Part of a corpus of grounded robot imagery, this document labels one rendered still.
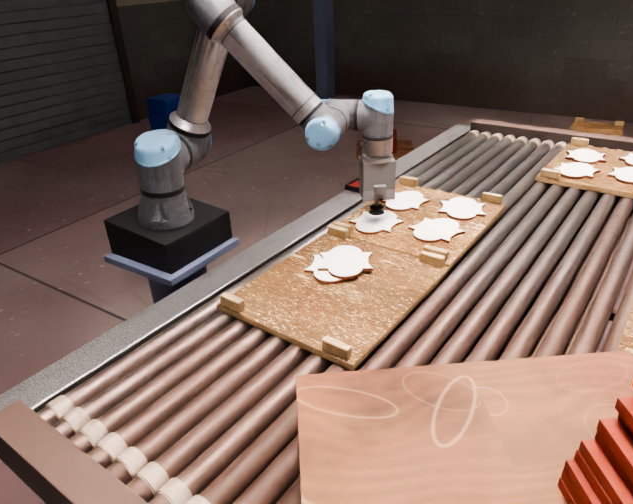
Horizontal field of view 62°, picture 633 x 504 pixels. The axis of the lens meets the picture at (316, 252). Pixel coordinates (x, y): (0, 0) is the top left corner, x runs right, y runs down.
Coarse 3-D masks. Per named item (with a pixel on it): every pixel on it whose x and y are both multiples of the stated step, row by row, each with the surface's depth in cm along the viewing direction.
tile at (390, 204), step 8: (400, 192) 160; (408, 192) 160; (416, 192) 159; (384, 200) 155; (392, 200) 155; (400, 200) 154; (408, 200) 154; (416, 200) 154; (424, 200) 154; (392, 208) 150; (400, 208) 150; (408, 208) 150; (416, 208) 150
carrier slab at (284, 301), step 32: (384, 256) 127; (256, 288) 117; (288, 288) 116; (320, 288) 116; (352, 288) 115; (384, 288) 115; (416, 288) 114; (256, 320) 106; (288, 320) 106; (320, 320) 105; (352, 320) 105; (384, 320) 105; (320, 352) 97; (352, 352) 96
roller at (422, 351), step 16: (560, 192) 164; (544, 208) 153; (528, 224) 143; (512, 240) 135; (496, 256) 128; (512, 256) 133; (480, 272) 122; (496, 272) 124; (464, 288) 117; (480, 288) 118; (464, 304) 112; (448, 320) 107; (432, 336) 102; (448, 336) 106; (416, 352) 98; (432, 352) 100; (288, 496) 73
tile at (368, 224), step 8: (360, 216) 146; (368, 216) 146; (376, 216) 145; (384, 216) 145; (392, 216) 145; (360, 224) 141; (368, 224) 141; (376, 224) 141; (384, 224) 141; (392, 224) 141; (360, 232) 139; (368, 232) 137; (376, 232) 138
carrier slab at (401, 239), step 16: (432, 192) 161; (448, 192) 160; (368, 208) 152; (384, 208) 152; (432, 208) 151; (496, 208) 149; (352, 224) 144; (400, 224) 142; (416, 224) 142; (464, 224) 141; (480, 224) 140; (368, 240) 135; (384, 240) 135; (400, 240) 134; (416, 240) 134; (464, 240) 133; (416, 256) 127; (448, 256) 126
